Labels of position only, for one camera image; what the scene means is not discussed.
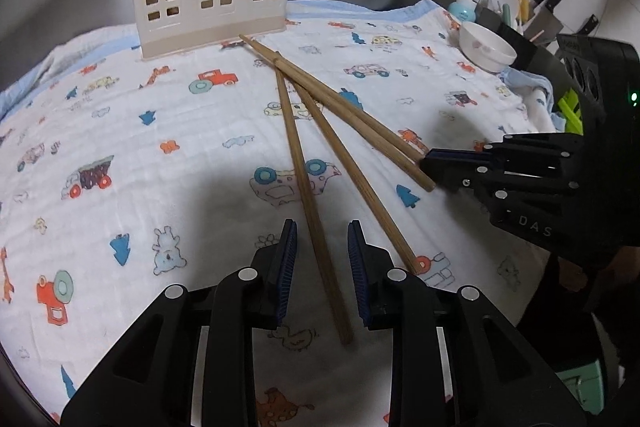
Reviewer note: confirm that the black knife block with knives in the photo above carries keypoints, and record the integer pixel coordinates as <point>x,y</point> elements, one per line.
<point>544,26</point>

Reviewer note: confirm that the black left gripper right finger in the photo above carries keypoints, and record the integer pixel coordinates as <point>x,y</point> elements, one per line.
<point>456,358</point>

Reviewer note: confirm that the wooden chopstick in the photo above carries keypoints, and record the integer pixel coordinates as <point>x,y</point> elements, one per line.
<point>390,144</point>
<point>365,189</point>
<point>318,239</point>
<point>325,94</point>

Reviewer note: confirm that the white printed cloth mat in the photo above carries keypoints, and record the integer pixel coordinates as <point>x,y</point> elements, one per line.
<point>120,177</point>

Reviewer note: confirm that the blue soap bottle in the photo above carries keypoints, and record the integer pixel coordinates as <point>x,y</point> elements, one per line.
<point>464,10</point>

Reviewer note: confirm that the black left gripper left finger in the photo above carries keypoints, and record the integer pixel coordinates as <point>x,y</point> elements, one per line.
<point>147,377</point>

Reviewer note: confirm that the white ceramic bowl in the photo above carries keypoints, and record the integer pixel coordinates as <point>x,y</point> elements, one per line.
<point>484,48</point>

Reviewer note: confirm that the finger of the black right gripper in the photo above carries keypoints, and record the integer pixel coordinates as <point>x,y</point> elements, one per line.
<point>450,159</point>
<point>480,186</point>

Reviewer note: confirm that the green plastic rack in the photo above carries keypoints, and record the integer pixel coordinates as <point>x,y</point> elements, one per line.
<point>570,110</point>

